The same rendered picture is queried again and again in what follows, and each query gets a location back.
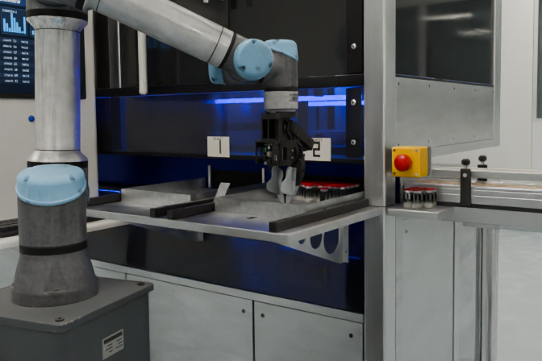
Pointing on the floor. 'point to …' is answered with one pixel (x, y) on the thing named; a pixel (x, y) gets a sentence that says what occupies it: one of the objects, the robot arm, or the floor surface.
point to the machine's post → (379, 155)
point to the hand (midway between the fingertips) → (287, 201)
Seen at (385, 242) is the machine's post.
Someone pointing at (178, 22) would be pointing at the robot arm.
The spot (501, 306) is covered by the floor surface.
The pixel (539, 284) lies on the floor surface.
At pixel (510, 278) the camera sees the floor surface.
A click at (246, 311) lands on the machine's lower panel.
